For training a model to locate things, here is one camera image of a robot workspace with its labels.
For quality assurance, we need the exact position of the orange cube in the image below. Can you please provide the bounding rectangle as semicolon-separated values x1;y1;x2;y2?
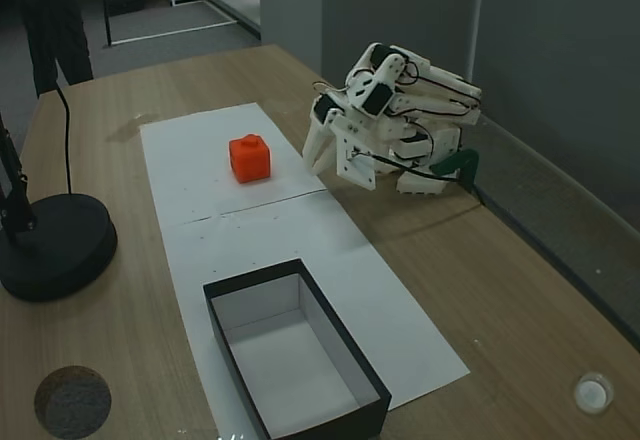
228;133;273;185

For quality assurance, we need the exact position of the black box white inside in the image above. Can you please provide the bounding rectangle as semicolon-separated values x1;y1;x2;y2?
202;258;393;440

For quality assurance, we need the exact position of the white paper sheet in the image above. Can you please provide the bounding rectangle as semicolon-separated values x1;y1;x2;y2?
138;102;329;222
158;189;472;440

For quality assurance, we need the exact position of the green table clamp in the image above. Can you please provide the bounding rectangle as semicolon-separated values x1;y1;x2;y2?
430;148;481;194

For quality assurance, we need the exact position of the black metal pole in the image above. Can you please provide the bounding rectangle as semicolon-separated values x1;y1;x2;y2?
102;0;114;50

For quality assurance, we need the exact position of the black round stand base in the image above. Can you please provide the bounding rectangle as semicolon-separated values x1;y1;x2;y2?
0;193;119;303

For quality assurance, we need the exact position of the person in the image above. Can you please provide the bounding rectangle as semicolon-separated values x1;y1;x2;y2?
12;0;96;100

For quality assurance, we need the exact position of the white round cap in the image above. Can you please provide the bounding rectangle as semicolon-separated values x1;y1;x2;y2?
573;371;616;416

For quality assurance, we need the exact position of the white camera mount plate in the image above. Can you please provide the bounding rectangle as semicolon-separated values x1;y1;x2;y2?
333;119;380;192

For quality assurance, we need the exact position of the black camera cable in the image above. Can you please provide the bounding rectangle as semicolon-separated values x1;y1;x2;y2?
349;149;461;182

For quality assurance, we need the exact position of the black stand cable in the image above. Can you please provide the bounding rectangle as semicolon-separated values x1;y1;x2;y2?
53;82;77;197

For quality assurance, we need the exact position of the grey desk edge rail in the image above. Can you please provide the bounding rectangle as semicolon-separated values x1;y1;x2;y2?
472;109;640;356

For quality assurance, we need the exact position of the round cable grommet hole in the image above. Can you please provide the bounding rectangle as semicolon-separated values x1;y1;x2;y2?
33;365;113;440

